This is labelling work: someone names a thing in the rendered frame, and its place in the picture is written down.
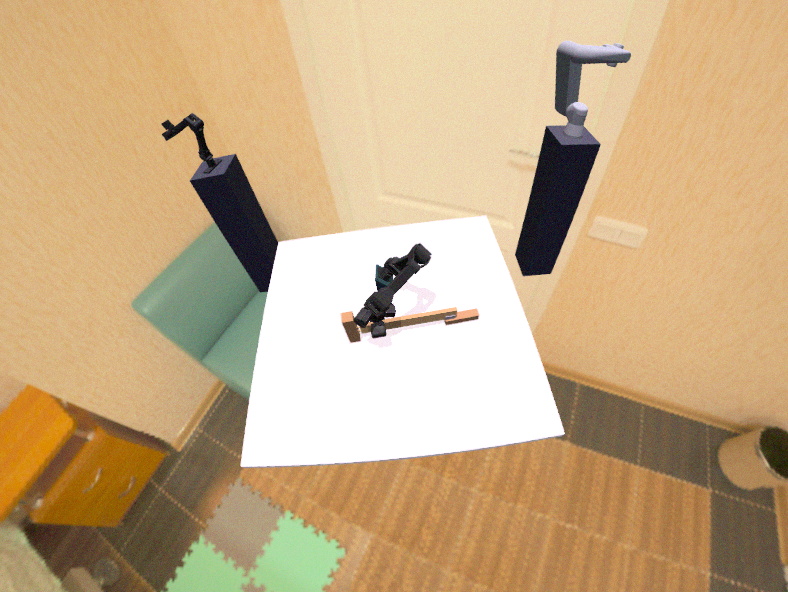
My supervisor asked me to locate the long wooden rail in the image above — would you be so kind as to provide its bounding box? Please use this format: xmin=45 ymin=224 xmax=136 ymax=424
xmin=360 ymin=307 xmax=457 ymax=334

